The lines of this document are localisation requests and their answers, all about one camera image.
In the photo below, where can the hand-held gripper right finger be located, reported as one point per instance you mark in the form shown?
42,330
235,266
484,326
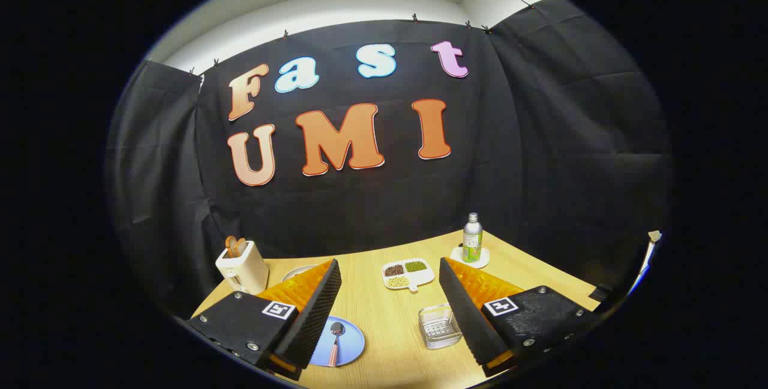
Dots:
465,317

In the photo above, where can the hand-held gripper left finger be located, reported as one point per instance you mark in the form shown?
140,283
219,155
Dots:
318,311

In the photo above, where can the perforated steel drain basket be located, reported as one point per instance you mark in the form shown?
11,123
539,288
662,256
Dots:
438,329

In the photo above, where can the white oval plate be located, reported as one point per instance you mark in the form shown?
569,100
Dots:
294,272

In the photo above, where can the blue round plate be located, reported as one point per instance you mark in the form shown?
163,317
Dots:
354,347

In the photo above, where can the white divided dish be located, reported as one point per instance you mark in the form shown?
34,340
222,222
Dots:
420,280

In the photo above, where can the white square coaster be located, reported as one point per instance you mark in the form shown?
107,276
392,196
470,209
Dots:
456,255

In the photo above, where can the pile of green beans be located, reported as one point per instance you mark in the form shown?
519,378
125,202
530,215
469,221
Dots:
416,266

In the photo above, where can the pile of yellow soybeans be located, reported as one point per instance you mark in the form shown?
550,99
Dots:
398,281

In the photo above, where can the silver bottle with green label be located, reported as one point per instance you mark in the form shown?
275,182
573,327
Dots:
473,239

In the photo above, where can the white toaster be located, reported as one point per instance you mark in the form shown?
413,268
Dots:
246,272

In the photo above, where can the pile of dark red beans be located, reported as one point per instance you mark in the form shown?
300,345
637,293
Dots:
394,270

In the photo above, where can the brown toast slice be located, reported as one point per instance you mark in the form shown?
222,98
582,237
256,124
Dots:
234,248

